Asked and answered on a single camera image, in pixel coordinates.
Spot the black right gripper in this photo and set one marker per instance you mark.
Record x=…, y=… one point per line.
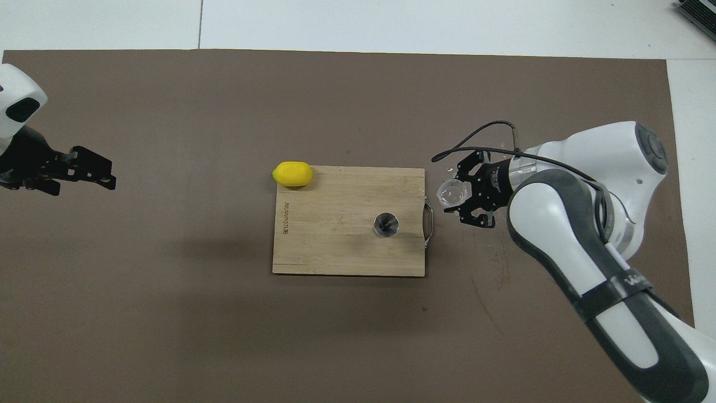
x=495, y=184

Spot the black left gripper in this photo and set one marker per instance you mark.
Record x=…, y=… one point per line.
x=28, y=159

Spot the small clear glass cup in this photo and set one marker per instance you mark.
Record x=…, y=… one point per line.
x=452, y=193

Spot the steel double jigger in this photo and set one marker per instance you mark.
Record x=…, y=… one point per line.
x=386, y=225

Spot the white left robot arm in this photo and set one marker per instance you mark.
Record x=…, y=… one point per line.
x=17, y=89

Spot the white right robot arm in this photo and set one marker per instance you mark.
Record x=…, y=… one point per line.
x=559, y=235

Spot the bamboo cutting board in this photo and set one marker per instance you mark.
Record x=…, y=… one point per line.
x=335, y=224

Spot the brown table mat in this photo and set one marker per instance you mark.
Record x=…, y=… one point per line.
x=168, y=324

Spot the yellow lemon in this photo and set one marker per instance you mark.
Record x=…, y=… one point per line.
x=292, y=174

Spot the dark keyboard edge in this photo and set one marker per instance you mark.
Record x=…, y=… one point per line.
x=699, y=14

